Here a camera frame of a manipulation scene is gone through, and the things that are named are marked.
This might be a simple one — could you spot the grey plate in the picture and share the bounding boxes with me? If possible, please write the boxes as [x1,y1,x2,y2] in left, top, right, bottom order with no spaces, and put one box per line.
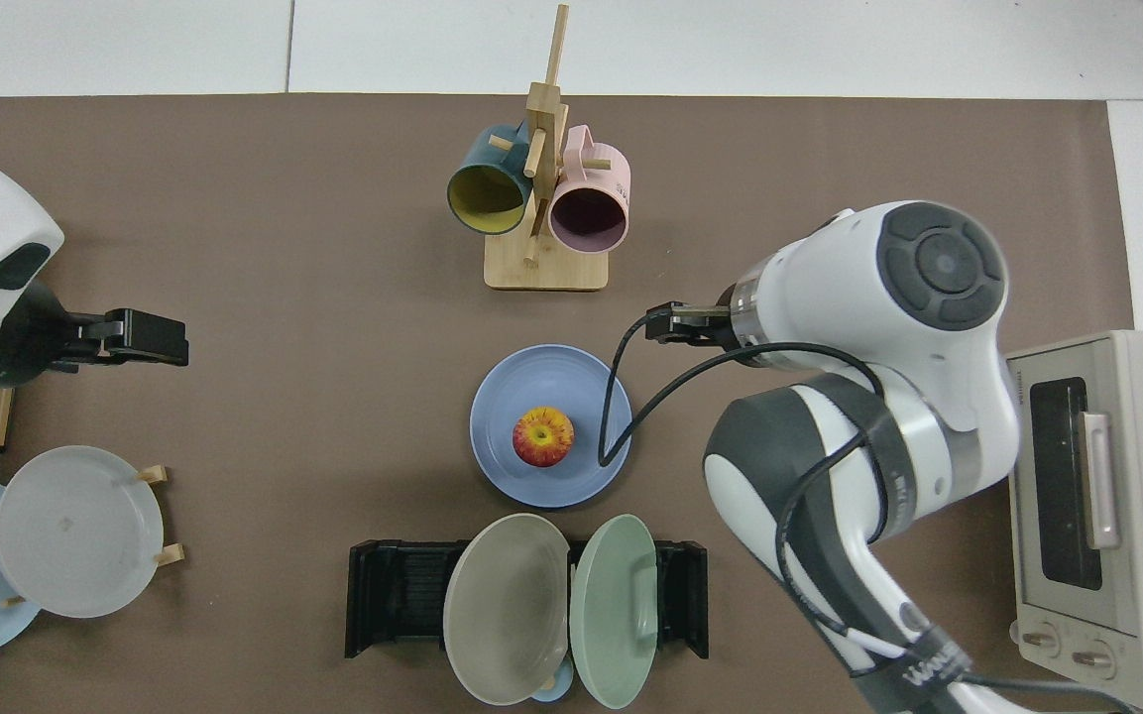
[0,445,165,620]

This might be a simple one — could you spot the small blue round thing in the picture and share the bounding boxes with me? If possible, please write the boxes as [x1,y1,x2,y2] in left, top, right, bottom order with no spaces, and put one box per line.
[529,654,575,703]

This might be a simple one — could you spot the brown table cloth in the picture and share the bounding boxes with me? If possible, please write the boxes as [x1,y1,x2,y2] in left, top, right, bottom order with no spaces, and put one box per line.
[0,94,1137,714]

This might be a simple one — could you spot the black dish rack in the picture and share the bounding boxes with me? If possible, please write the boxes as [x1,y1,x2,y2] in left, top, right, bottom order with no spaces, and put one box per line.
[345,538,710,660]

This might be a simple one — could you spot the pale green plate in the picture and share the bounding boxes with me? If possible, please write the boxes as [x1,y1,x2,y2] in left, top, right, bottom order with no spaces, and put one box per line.
[570,514,659,710]

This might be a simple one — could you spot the dark teal mug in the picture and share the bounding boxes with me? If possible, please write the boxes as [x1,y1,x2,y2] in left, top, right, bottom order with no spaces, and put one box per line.
[447,122,533,236]

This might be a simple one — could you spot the beige plate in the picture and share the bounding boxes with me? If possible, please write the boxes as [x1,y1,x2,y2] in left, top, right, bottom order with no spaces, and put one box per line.
[443,513,572,707]

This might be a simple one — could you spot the wooden plate rack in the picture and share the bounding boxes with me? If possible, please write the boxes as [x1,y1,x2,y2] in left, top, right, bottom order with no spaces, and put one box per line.
[0,464,185,609]

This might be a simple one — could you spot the pink mug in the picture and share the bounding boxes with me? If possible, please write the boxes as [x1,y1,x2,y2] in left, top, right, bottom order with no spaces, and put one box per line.
[548,125,631,253]

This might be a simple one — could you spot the wooden cup stand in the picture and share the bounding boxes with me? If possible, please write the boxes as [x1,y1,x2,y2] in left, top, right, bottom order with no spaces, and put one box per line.
[484,4,610,293]

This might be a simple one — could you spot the red yellow apple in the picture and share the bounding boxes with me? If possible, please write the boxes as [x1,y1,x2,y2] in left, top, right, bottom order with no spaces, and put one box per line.
[513,407,576,469]

